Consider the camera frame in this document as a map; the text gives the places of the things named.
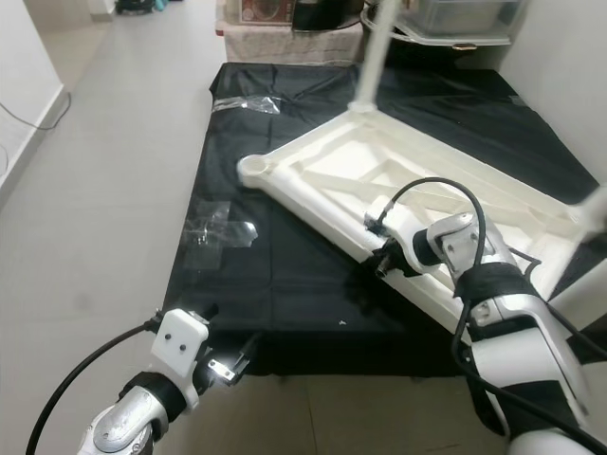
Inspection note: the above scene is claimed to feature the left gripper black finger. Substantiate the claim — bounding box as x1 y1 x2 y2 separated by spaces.
232 332 262 375

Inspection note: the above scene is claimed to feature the white plastic children table top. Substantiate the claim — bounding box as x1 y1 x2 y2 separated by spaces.
237 100 607 333

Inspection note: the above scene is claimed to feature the white plastic table leg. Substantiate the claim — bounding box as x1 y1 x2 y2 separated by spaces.
569 185 607 238
349 0 399 113
545 270 607 328

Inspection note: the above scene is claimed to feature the clear crossed tape patch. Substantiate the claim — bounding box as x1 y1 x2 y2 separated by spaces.
190 201 257 266

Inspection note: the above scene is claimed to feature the clear crumpled tape strip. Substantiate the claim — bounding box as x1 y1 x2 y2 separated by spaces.
213 95 281 117

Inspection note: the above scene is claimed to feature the speckled stone ledge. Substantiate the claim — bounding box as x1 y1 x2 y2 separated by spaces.
223 21 366 65

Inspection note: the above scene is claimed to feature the clear plastic storage box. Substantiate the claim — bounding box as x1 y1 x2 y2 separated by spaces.
394 0 527 46

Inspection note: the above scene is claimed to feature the black bag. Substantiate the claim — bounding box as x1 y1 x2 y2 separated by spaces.
292 0 366 31

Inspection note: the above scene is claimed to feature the orange lid storage box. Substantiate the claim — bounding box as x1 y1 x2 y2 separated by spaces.
240 0 295 25

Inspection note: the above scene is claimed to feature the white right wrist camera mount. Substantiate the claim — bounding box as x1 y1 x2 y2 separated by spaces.
365 204 432 271

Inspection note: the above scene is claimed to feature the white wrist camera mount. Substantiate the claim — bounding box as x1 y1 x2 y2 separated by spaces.
365 204 432 271
152 308 212 391

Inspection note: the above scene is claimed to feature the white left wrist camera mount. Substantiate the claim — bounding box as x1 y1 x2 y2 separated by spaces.
152 308 212 391

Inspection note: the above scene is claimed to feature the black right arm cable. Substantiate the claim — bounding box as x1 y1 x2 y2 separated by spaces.
384 177 607 446

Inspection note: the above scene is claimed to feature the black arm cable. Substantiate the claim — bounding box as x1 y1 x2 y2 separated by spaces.
384 177 607 446
24 318 160 455

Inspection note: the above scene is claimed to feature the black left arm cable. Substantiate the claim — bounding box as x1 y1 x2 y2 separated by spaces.
24 318 160 455

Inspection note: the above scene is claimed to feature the black long wall cable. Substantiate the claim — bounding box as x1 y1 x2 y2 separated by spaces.
0 88 73 132

